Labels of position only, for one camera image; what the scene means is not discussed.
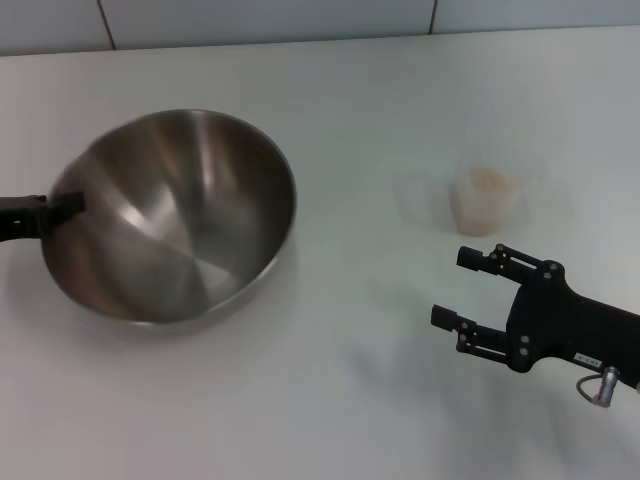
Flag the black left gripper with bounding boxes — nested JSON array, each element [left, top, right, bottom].
[[0, 192, 87, 244]]

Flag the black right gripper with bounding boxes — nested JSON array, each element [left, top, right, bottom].
[[430, 243, 640, 396]]

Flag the clear plastic measuring cup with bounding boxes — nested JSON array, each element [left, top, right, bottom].
[[446, 144, 547, 236]]

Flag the stainless steel mixing bowl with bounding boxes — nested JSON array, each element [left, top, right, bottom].
[[40, 108, 298, 338]]

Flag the white uncooked rice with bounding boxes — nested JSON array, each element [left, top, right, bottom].
[[453, 167, 517, 235]]

